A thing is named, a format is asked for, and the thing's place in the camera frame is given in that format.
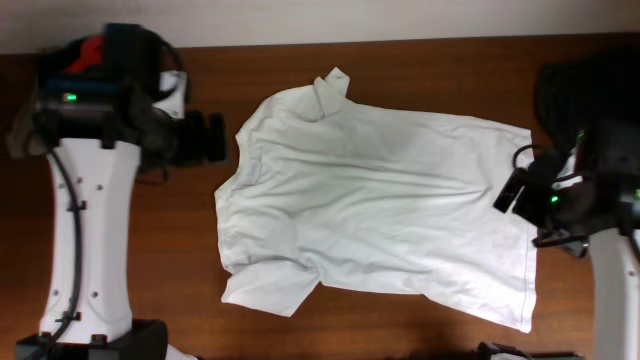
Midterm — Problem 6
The black folded garment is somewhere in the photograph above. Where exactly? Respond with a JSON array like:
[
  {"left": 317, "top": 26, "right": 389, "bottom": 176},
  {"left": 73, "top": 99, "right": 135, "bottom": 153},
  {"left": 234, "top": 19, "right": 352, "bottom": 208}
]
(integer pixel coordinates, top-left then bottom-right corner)
[{"left": 35, "top": 37, "right": 87, "bottom": 83}]

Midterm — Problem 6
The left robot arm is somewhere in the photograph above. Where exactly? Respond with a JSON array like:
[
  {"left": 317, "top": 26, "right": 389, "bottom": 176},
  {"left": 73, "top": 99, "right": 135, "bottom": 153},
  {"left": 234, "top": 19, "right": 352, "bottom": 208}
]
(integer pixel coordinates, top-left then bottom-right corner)
[{"left": 15, "top": 23, "right": 228, "bottom": 360}]

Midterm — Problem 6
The red printed t-shirt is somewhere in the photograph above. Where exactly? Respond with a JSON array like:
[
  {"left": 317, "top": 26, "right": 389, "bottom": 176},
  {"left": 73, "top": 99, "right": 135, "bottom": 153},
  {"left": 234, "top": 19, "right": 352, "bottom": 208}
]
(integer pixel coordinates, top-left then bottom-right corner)
[{"left": 64, "top": 35, "right": 105, "bottom": 74}]

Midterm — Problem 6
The grey folded garment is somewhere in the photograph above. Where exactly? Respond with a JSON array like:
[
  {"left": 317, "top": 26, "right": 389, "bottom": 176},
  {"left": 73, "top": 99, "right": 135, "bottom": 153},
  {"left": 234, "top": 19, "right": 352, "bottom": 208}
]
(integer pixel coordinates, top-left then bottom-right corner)
[{"left": 5, "top": 86, "right": 45, "bottom": 159}]

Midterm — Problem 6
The dark garment at right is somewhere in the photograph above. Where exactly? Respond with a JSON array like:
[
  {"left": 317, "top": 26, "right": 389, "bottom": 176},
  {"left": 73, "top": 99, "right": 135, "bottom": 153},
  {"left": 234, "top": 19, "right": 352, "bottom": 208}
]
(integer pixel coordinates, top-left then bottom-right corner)
[{"left": 534, "top": 46, "right": 639, "bottom": 153}]

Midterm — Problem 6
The white t-shirt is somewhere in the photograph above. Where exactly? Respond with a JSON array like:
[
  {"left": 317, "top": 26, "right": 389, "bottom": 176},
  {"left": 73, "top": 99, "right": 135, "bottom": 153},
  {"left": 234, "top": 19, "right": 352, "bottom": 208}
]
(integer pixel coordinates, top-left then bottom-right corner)
[{"left": 215, "top": 70, "right": 536, "bottom": 333}]

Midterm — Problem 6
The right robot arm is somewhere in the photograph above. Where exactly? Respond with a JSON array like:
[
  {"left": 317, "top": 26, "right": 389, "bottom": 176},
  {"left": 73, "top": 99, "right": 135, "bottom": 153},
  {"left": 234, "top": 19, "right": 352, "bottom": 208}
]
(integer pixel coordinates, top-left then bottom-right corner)
[{"left": 493, "top": 119, "right": 639, "bottom": 360}]

